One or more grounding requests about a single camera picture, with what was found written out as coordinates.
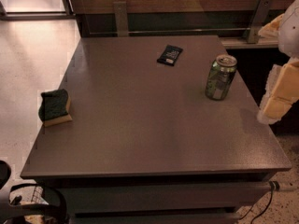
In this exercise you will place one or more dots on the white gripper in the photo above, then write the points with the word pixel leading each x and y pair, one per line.
pixel 290 34

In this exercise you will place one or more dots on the green soda can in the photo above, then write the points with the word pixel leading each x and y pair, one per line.
pixel 221 74

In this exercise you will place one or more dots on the green and yellow sponge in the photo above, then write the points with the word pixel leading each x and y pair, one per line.
pixel 54 108

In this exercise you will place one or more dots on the black snack packet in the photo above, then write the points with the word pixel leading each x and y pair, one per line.
pixel 170 55

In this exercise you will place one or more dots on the grey cabinet drawer unit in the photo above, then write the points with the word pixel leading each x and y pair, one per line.
pixel 160 201

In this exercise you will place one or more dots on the right metal rail bracket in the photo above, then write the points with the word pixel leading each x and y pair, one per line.
pixel 259 16

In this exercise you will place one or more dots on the metal rail bracket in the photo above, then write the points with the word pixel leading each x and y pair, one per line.
pixel 259 16
pixel 121 18

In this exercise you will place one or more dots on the left metal rail bracket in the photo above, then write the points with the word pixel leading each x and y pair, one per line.
pixel 121 18

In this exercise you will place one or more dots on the metal rail bar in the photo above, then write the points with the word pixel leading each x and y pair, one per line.
pixel 177 32

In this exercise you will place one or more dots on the black chair frame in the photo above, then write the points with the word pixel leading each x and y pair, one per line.
pixel 29 203

